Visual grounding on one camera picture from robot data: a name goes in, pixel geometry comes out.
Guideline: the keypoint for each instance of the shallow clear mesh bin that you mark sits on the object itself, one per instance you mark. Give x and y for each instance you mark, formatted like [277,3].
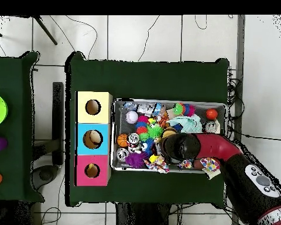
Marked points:
[200,106]

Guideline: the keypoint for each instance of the wooden box with three holes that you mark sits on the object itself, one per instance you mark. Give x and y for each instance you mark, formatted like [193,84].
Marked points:
[93,96]

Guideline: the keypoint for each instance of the white dimpled ball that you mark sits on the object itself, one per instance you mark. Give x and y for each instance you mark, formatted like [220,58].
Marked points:
[131,117]

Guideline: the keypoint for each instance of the black tripod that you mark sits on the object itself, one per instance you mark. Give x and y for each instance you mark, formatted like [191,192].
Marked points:
[45,30]

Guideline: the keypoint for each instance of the dark green tablecloth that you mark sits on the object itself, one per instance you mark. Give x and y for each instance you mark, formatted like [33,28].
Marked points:
[11,77]
[149,79]

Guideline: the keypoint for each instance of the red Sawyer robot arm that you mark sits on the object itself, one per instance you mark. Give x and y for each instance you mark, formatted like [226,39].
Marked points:
[224,150]

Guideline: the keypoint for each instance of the mint green cloth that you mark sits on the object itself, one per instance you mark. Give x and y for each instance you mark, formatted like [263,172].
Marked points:
[187,123]

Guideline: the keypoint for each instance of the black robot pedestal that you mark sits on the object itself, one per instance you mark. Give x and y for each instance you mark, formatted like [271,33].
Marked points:
[140,215]

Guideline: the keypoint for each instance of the orange ball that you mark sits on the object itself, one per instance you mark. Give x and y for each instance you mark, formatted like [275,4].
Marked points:
[212,114]

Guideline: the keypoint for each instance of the small toy basketball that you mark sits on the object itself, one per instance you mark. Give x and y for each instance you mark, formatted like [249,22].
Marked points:
[122,140]

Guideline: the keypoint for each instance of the yellow plush toy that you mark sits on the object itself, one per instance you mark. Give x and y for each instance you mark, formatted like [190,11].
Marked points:
[90,166]

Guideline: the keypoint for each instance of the yellow cheese wedge toy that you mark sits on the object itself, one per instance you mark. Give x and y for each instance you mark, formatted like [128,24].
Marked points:
[153,158]

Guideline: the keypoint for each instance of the purple spiky toy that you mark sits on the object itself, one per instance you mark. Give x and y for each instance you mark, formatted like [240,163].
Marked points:
[135,160]

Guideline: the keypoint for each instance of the colourful dotted cloth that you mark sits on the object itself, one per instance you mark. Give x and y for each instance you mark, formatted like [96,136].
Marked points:
[209,165]

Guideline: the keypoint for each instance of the crushed red soda can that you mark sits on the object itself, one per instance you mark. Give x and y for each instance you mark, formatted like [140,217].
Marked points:
[133,138]

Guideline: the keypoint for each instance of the crushed clear plastic bottle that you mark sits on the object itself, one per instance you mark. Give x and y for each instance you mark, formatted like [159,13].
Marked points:
[145,108]

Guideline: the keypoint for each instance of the black soda can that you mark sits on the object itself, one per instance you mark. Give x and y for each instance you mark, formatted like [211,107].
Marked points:
[210,127]

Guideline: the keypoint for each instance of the rainbow fuzzy caterpillar toy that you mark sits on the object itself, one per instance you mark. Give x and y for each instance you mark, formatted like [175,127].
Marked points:
[183,109]

